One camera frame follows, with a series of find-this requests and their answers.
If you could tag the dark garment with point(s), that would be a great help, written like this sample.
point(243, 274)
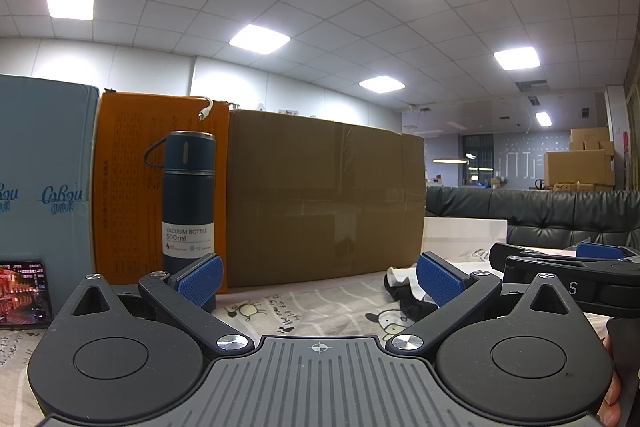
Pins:
point(415, 307)

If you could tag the large brown cardboard box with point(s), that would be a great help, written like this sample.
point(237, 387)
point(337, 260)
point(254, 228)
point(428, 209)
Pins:
point(325, 187)

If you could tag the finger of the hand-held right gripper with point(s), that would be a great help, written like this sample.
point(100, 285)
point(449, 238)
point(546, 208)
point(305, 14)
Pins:
point(600, 251)
point(600, 283)

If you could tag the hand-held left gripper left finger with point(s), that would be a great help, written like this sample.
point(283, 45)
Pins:
point(200, 281)

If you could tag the orange cardboard box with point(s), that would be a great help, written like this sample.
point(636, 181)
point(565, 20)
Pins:
point(127, 182)

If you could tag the black smartphone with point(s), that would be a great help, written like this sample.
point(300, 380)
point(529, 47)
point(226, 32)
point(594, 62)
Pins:
point(22, 294)

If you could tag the background cardboard box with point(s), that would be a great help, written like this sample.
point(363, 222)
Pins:
point(590, 139)
point(577, 169)

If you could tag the person's right hand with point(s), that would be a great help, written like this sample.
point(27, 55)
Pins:
point(612, 407)

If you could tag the white cloth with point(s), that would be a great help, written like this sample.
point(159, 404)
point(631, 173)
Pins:
point(472, 255)

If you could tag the white flat box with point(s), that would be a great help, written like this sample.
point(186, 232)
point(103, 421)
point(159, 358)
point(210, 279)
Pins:
point(465, 231)

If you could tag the light blue carton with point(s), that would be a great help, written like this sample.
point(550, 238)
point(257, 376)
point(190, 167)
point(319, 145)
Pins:
point(45, 142)

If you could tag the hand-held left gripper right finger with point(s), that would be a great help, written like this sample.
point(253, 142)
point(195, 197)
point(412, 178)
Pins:
point(440, 281)

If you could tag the dark blue vacuum bottle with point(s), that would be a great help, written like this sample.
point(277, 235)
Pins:
point(187, 187)

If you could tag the black leather sofa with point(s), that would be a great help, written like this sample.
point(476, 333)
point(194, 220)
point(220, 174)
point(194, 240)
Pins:
point(550, 213)

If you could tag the square ceiling light panel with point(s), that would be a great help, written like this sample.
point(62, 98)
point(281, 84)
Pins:
point(517, 58)
point(70, 4)
point(260, 38)
point(381, 84)
point(543, 118)

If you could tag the hanging linear lamp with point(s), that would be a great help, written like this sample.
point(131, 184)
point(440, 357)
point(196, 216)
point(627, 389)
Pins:
point(450, 161)

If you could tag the ceiling air vent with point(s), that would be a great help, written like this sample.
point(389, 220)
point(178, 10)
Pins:
point(531, 86)

